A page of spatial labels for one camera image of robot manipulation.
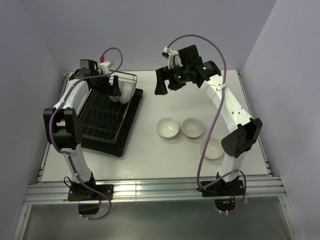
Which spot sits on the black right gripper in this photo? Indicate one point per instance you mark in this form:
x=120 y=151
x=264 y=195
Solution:
x=165 y=73

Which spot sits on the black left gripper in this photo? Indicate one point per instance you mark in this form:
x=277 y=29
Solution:
x=112 y=90

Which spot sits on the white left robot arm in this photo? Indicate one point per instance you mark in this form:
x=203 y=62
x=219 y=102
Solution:
x=62 y=125

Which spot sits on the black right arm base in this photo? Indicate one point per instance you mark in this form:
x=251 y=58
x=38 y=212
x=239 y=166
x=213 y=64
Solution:
x=224 y=194

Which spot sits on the white bowl near right arm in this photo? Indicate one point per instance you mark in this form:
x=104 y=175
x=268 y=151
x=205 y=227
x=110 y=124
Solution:
x=214 y=149

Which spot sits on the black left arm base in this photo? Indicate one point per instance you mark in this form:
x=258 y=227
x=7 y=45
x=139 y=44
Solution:
x=89 y=201

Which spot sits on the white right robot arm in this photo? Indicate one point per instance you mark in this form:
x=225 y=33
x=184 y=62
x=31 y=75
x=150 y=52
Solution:
x=186 y=65

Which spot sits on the black drip tray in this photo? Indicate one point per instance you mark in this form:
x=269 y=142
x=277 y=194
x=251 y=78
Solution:
x=116 y=149

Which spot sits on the bottom stacked white bowl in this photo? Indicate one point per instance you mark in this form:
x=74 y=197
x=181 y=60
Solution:
x=167 y=128

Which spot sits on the cream bowl middle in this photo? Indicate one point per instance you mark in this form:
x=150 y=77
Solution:
x=192 y=128

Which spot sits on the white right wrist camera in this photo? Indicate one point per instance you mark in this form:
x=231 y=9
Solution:
x=170 y=55

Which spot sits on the black wire dish rack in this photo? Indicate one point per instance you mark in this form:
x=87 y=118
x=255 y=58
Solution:
x=105 y=121

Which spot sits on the aluminium front rail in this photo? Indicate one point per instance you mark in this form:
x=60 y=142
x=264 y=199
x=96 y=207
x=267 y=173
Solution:
x=151 y=190

